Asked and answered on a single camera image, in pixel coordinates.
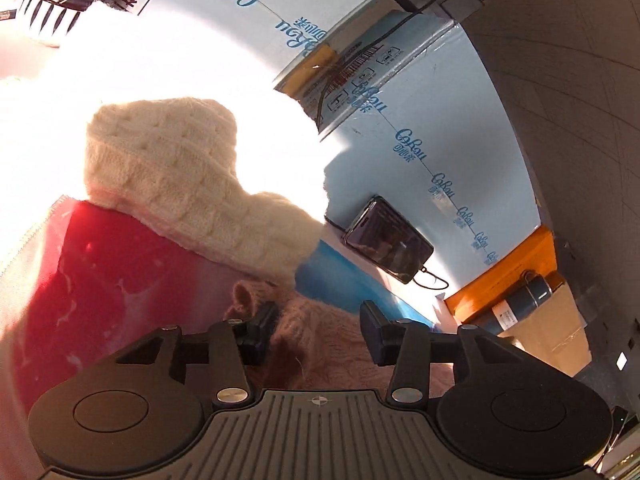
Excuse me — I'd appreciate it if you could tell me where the cardboard box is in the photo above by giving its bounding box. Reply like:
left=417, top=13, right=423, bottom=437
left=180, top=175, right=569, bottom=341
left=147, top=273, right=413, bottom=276
left=500, top=284, right=592, bottom=377

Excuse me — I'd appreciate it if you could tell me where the orange flat box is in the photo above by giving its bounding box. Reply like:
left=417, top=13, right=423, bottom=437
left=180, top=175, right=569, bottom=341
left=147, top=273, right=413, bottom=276
left=445, top=226, right=565, bottom=323

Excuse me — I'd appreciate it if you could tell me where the black smartphone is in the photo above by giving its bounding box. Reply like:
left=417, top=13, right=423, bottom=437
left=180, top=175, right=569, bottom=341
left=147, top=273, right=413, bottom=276
left=342, top=195, right=434, bottom=284

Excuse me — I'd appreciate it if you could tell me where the black power adapter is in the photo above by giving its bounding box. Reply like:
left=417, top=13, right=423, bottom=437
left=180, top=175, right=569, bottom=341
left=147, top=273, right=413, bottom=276
left=440, top=0, right=486, bottom=23

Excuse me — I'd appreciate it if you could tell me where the pink knitted sweater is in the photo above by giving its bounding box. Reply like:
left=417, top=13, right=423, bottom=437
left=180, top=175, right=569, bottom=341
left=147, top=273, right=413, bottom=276
left=224, top=278, right=457, bottom=399

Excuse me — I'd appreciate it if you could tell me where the light blue partition board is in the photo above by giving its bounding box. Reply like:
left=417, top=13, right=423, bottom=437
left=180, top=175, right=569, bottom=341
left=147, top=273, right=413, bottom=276
left=312, top=12, right=540, bottom=282

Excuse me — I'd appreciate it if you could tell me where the anime printed desk mat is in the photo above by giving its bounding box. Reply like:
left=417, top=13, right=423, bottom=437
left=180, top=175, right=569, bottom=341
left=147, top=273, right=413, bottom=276
left=0, top=194, right=436, bottom=480

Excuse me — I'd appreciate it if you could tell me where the dark blue thermos bottle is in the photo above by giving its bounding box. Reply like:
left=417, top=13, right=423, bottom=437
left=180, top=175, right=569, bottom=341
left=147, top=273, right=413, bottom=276
left=474, top=274, right=552, bottom=335

